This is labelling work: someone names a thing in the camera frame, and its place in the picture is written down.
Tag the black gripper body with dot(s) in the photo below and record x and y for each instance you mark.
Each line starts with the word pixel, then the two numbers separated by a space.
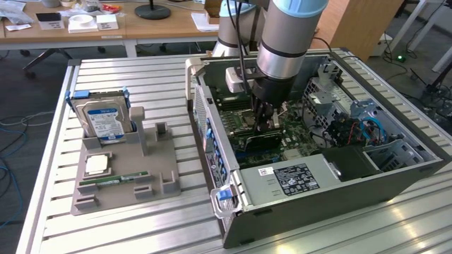
pixel 274 90

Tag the green graphics card black fan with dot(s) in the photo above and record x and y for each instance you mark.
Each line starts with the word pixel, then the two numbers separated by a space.
pixel 264 140

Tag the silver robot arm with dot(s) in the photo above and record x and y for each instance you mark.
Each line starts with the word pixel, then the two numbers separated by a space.
pixel 290 39

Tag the silver socket cover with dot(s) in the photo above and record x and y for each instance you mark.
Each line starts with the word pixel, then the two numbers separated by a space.
pixel 276 119

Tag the CPU socket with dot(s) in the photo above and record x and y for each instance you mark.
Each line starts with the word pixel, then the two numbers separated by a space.
pixel 246 120

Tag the green motherboard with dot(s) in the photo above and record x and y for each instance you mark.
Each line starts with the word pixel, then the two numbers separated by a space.
pixel 300 137

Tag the perforated silver disk bay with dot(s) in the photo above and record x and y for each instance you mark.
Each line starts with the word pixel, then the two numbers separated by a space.
pixel 318 105

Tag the blue expansion slot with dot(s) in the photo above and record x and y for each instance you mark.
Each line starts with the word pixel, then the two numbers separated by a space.
pixel 242 154

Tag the silver finned heatsink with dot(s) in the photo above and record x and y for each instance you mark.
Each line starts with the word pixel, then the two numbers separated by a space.
pixel 292 154

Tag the grey power supply unit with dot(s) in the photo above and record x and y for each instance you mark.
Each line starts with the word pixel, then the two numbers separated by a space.
pixel 254 185

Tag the black plastic cover box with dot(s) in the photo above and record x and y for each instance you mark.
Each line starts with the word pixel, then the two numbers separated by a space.
pixel 350 161

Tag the grey plastic parts rack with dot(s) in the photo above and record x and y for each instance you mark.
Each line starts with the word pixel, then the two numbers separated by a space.
pixel 159 153

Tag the stack of white papers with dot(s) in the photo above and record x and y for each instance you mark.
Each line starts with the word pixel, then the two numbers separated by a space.
pixel 204 22

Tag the wooden cabinet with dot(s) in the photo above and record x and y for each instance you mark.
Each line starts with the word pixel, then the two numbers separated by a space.
pixel 354 26

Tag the open grey PC case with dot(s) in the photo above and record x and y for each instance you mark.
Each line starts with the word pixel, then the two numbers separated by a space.
pixel 318 211

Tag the silver metal disk bay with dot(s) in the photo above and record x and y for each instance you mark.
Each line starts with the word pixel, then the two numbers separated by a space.
pixel 399 156

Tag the hard disk with blue rails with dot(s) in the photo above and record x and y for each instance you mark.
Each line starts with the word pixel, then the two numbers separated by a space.
pixel 104 119

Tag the black round lamp base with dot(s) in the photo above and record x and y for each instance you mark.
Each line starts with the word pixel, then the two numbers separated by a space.
pixel 152 12

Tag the green RAM stick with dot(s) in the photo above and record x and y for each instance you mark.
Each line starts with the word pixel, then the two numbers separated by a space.
pixel 112 179

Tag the silver CPU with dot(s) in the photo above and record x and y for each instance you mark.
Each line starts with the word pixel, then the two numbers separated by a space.
pixel 96 164

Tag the white cube box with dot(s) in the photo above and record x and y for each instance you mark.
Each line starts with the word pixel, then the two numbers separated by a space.
pixel 107 22

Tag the red small parts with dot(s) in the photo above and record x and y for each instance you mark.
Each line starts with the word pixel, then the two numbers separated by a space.
pixel 110 8

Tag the white flat box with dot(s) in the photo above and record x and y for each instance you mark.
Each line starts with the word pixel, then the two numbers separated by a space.
pixel 83 28

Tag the white tape roll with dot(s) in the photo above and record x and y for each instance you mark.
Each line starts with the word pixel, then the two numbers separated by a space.
pixel 80 18

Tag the black office chair base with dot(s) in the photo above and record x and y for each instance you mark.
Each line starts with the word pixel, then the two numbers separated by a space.
pixel 42 56

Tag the beige tape roll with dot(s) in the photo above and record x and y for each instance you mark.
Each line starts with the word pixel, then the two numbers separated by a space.
pixel 68 2

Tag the white box black top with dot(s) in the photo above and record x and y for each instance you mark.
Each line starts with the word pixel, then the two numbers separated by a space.
pixel 50 21

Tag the grey cup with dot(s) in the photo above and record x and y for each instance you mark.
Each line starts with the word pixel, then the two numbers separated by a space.
pixel 51 3

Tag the red white card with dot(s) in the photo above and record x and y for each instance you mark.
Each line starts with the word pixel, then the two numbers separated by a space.
pixel 18 27

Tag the clear plastic bag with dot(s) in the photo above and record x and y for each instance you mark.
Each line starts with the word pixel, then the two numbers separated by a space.
pixel 14 13

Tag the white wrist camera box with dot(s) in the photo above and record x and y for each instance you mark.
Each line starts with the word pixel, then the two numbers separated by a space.
pixel 235 79

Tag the pale blue metal bracket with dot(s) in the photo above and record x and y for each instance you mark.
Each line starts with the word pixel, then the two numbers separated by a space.
pixel 367 108

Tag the wooden desk white frame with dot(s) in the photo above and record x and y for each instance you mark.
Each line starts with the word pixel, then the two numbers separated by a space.
pixel 71 37
pixel 159 26

